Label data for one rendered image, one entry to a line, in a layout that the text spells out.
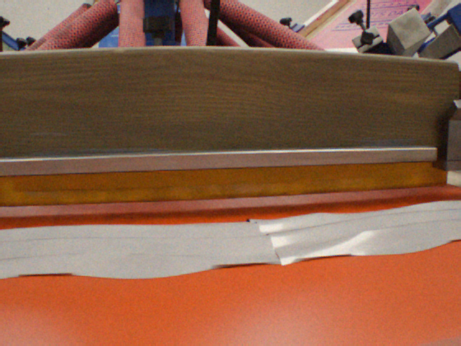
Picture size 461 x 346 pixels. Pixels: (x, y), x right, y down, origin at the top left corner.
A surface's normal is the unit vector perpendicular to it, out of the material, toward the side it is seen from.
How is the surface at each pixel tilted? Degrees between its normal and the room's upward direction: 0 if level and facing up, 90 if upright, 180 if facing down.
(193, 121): 90
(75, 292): 0
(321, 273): 0
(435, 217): 30
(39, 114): 90
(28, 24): 90
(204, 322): 0
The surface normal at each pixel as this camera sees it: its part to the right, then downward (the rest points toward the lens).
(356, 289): 0.00, -0.99
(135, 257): 0.14, -0.72
